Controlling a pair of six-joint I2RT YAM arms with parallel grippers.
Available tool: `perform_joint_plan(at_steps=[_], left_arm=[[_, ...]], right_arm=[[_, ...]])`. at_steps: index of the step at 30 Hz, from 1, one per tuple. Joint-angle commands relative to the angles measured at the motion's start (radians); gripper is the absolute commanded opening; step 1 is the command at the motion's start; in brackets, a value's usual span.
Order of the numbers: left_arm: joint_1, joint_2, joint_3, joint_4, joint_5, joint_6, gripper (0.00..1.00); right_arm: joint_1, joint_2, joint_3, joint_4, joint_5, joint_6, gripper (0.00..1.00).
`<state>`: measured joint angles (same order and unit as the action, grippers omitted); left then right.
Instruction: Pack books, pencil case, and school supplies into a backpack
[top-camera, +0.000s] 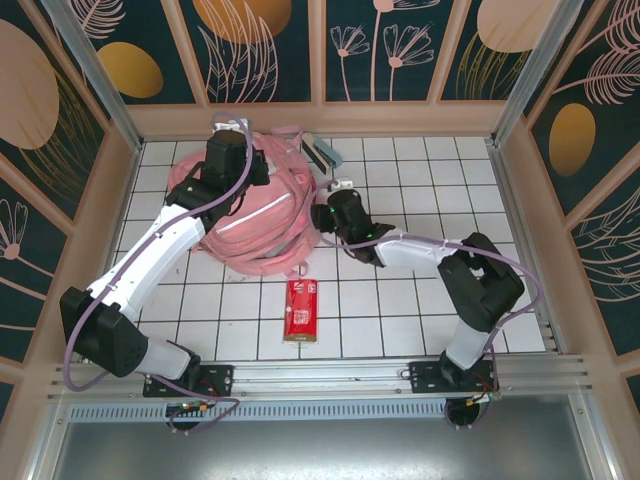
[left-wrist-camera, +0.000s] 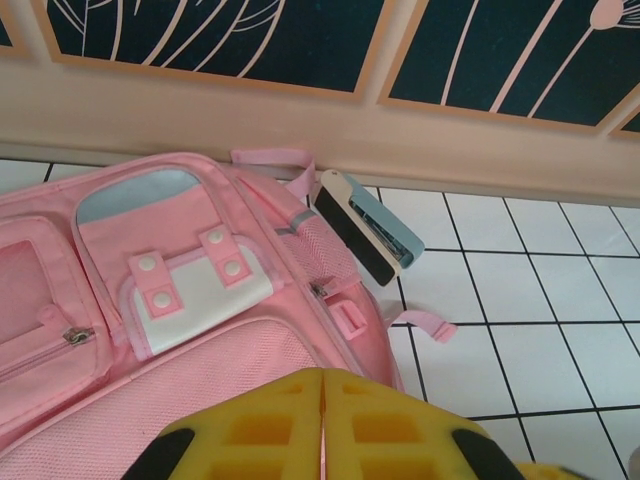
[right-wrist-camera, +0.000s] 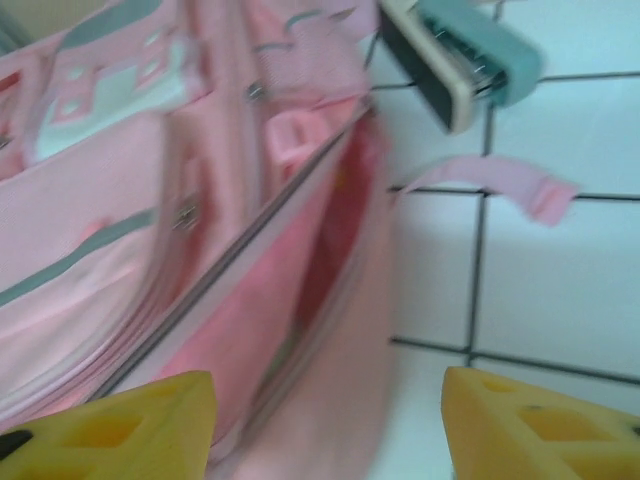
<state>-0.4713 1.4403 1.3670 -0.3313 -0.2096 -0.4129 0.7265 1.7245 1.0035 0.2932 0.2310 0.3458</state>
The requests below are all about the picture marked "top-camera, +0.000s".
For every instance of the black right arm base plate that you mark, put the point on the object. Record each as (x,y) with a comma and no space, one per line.
(425,377)

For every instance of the red tissue pack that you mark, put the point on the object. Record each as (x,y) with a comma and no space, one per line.
(301,312)

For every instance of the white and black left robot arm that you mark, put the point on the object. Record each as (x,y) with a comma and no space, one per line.
(150,265)

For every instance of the aluminium side rail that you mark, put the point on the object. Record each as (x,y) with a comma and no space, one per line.
(502,175)

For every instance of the grey metal panel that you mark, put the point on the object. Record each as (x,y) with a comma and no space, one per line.
(325,450)

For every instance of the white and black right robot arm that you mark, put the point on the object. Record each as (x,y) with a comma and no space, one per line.
(415,252)

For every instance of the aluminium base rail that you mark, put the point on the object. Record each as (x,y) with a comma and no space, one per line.
(325,375)

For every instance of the aluminium frame post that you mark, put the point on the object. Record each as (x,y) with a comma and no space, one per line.
(530,75)
(100,90)

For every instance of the pink backpack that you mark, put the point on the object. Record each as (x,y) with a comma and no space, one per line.
(270,230)

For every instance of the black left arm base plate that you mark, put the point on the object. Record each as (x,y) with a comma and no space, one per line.
(220,380)

